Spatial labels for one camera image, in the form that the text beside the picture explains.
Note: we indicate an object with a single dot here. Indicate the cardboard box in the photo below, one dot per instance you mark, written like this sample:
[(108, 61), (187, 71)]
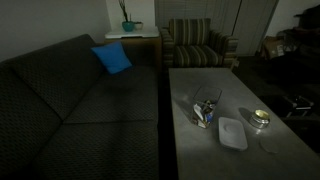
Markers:
[(273, 47)]

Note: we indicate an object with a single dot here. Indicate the round grey coaster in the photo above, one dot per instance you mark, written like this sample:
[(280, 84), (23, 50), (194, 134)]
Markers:
[(269, 146)]

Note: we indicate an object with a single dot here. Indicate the striped armchair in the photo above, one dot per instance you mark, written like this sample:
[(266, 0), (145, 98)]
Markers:
[(196, 46)]

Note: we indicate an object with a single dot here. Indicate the small white plant pot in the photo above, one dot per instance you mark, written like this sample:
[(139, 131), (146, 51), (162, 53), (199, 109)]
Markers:
[(138, 25)]

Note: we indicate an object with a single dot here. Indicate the blue pillow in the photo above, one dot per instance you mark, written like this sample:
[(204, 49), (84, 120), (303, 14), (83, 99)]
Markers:
[(112, 57)]

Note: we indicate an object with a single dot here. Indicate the clear container with packets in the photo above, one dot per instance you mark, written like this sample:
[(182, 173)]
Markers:
[(205, 111)]

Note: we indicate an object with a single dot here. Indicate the glass candle jar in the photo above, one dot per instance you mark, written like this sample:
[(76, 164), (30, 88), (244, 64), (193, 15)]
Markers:
[(260, 118)]

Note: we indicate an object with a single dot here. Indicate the teal plant pot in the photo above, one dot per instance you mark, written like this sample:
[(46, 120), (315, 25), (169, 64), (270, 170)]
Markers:
[(128, 26)]

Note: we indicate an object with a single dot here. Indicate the wooden side table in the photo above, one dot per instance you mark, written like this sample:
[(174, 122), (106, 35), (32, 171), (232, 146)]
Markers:
[(140, 50)]

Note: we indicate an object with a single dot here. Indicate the dark grey sofa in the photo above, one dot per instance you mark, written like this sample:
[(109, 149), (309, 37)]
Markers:
[(66, 116)]

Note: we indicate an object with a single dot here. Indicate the black device box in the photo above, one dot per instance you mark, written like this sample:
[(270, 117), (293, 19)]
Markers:
[(298, 103)]

